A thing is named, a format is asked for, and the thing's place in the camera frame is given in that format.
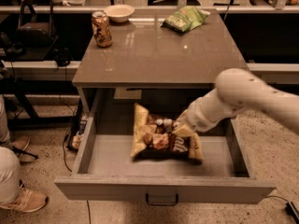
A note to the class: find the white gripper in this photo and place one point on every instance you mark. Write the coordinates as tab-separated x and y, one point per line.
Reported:
196	118

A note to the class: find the brown sea salt chip bag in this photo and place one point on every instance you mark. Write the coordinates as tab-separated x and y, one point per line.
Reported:
153	138

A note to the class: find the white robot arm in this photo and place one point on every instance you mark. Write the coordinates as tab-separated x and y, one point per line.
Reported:
237	90

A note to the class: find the grey open drawer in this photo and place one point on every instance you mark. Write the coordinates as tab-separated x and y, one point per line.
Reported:
104	169

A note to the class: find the grey cabinet counter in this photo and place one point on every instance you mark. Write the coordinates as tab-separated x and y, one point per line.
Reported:
144	54

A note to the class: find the green chip bag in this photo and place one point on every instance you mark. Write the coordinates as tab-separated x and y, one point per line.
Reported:
186	19

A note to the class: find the black bag on shelf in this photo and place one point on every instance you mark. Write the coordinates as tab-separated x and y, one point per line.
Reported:
35	33

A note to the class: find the power strip on floor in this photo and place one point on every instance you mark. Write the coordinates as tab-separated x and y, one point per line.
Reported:
77	132

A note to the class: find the orange soda can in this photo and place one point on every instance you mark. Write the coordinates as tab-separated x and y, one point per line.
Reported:
101	32

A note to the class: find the white ceramic bowl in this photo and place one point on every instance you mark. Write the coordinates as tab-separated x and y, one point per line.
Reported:
119	13

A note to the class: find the black headphones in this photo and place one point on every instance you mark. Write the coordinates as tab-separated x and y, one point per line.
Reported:
62	57

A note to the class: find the tan sneaker far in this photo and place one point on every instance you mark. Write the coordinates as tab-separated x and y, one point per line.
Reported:
21	142

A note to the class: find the tan sneaker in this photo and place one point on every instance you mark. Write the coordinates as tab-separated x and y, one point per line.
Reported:
26	199
21	142

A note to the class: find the tan sneaker near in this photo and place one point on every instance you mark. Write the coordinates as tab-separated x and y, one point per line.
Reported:
26	199

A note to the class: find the person's light trouser leg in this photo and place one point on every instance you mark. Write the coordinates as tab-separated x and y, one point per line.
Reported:
10	168

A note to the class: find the black drawer handle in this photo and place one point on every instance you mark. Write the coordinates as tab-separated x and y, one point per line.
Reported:
154	200

